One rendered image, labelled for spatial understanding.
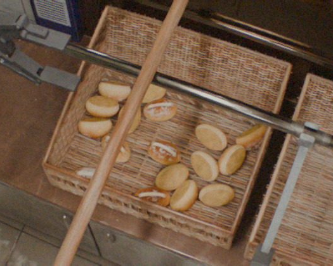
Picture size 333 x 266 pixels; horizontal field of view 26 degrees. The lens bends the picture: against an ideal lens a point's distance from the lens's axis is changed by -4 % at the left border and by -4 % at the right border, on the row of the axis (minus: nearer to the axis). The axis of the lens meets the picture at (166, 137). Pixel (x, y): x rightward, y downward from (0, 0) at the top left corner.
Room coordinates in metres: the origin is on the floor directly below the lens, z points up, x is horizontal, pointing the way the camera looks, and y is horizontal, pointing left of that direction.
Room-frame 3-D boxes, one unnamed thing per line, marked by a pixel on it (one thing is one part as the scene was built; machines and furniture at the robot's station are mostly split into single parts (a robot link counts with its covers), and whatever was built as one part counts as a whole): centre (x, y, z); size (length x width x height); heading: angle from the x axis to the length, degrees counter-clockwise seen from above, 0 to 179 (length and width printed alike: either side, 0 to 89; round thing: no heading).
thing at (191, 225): (0.87, 0.00, 0.72); 0.56 x 0.49 x 0.28; 66
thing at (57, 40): (0.63, 0.18, 1.55); 0.07 x 0.03 x 0.01; 66
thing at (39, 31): (0.64, 0.21, 1.57); 0.05 x 0.01 x 0.03; 66
